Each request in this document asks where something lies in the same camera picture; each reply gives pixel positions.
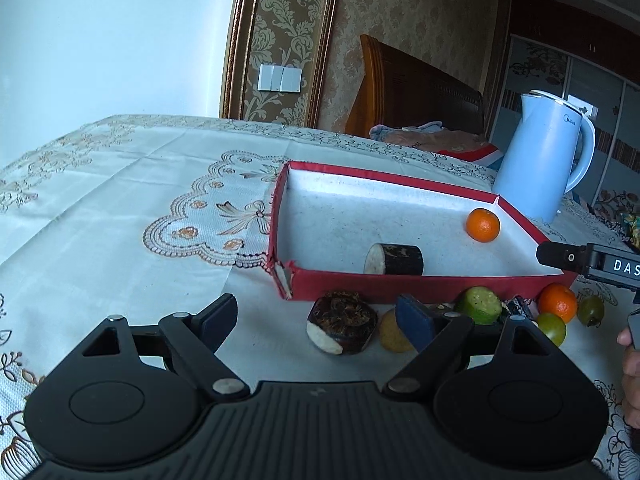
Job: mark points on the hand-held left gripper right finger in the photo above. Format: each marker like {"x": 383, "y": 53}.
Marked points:
{"x": 415, "y": 322}

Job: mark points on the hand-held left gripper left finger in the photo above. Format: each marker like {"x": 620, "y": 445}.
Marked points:
{"x": 222, "y": 317}

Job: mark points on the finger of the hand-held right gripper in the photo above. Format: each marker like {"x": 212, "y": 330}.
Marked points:
{"x": 562, "y": 257}

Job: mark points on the yellow longan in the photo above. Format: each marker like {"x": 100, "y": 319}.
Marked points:
{"x": 392, "y": 332}

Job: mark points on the orange mandarin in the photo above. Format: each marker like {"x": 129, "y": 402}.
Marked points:
{"x": 557, "y": 302}
{"x": 483, "y": 225}

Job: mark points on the dark green tomato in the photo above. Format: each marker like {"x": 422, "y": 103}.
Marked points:
{"x": 591, "y": 311}

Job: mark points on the dark water chestnut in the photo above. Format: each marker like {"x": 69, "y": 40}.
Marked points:
{"x": 342, "y": 322}

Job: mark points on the yellow-green tomato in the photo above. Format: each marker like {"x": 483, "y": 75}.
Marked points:
{"x": 551, "y": 331}

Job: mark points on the red cardboard tray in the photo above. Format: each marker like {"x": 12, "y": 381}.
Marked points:
{"x": 380, "y": 210}

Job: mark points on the person's right hand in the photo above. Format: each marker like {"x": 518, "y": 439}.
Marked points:
{"x": 631, "y": 365}

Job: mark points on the colourful cloth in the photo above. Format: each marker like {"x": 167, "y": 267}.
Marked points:
{"x": 622, "y": 215}

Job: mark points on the green lime fruit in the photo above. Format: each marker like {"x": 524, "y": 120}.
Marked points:
{"x": 477, "y": 305}

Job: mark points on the dark sugarcane piece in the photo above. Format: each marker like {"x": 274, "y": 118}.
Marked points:
{"x": 395, "y": 259}
{"x": 517, "y": 306}

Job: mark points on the light blue electric kettle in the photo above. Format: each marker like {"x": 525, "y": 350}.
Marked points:
{"x": 537, "y": 160}

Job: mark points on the bedding pile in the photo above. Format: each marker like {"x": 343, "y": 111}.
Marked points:
{"x": 435, "y": 140}

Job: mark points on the sliding door wardrobe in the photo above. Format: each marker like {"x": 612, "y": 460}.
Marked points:
{"x": 560, "y": 75}

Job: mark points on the white light switch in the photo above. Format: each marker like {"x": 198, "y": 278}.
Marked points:
{"x": 280, "y": 78}

